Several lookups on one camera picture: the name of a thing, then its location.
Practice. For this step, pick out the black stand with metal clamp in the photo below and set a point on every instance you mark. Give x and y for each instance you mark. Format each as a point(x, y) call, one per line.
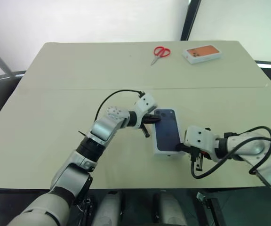
point(215, 212)

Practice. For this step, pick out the orange print phone box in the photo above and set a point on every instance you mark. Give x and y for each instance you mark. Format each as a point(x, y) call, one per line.
point(201, 53)

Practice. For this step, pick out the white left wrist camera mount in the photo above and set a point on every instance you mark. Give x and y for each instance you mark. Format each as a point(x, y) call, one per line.
point(147, 101)

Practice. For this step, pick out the grey rounded leg shell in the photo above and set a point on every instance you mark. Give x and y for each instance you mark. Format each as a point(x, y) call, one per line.
point(109, 209)
point(170, 209)

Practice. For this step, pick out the white box lid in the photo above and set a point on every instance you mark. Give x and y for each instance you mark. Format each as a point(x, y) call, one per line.
point(167, 134)

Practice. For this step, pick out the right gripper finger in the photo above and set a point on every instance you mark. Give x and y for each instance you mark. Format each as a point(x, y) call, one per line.
point(181, 147)
point(199, 163)

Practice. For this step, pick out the small black bracket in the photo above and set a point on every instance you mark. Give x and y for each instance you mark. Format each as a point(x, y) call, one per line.
point(87, 209)

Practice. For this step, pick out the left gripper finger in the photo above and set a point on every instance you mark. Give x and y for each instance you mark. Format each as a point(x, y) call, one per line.
point(146, 131)
point(154, 118)

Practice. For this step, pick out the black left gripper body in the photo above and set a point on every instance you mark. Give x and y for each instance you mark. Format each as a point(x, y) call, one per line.
point(144, 121)

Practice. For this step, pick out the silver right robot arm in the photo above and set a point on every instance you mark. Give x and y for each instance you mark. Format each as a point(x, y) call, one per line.
point(250, 146)

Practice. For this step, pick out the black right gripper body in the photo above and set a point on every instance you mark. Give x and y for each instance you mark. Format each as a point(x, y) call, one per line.
point(196, 151)

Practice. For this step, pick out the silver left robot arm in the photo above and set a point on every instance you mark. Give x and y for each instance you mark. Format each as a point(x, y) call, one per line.
point(102, 128)

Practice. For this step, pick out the black slanted pillar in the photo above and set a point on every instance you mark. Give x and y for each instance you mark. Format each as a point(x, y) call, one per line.
point(189, 21)

